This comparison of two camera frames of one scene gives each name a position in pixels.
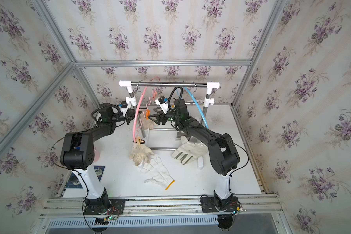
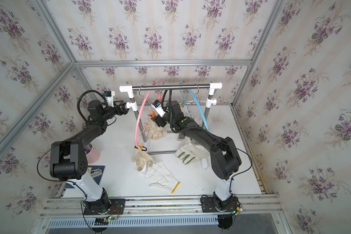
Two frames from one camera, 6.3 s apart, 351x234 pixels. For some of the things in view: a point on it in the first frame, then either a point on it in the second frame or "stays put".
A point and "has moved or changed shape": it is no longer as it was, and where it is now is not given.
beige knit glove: [146, 124] has moved or changed shape
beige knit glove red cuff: [140, 152] has moved or changed shape
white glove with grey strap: [187, 152] stays put
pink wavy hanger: [137, 107] has moved or changed shape
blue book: [74, 183] stays put
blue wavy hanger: [197, 106] has moved or changed shape
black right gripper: [161, 116] stays put
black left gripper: [127, 117] to [122, 112]
